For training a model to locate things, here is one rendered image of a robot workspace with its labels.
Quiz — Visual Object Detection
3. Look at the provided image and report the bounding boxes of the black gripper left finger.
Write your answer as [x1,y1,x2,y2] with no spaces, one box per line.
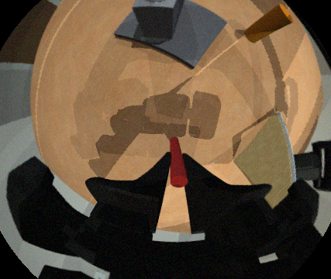
[85,151,171,233]

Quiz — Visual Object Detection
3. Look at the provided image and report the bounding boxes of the red peg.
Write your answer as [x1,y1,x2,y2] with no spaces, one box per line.
[169,136,189,188]

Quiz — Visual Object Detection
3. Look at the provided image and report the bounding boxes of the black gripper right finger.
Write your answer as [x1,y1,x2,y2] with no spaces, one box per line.
[183,153,273,235]

